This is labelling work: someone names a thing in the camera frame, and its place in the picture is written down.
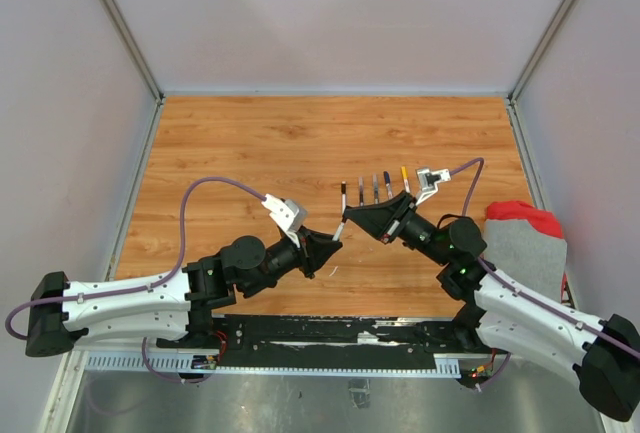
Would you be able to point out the aluminium frame rail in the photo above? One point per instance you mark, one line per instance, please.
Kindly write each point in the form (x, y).
(301, 374)

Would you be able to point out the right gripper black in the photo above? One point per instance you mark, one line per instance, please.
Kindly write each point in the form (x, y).
(381, 221)

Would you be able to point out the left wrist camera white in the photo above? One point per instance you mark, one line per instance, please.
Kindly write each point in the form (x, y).
(288, 215)

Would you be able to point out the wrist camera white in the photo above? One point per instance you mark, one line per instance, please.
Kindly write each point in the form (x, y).
(288, 215)
(429, 181)

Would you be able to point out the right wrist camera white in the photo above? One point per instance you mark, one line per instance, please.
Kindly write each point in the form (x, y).
(429, 181)

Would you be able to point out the white pen black end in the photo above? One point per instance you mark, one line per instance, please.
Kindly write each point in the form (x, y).
(339, 230)

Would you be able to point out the white thin pen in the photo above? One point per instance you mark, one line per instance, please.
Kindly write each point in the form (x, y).
(343, 188)

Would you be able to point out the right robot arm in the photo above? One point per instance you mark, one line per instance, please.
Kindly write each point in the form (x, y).
(598, 356)

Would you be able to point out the purple gel pen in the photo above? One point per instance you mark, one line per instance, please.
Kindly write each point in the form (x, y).
(361, 195)

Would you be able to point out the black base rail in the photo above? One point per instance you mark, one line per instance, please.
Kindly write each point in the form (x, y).
(341, 342)

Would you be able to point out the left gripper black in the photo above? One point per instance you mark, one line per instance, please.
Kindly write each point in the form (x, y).
(320, 248)

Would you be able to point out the red and grey cloth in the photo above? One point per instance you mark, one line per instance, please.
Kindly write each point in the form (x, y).
(528, 244)

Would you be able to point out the blue gel pen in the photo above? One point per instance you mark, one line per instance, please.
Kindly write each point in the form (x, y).
(375, 185)

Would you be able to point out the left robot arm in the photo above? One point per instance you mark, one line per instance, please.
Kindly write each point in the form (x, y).
(65, 314)

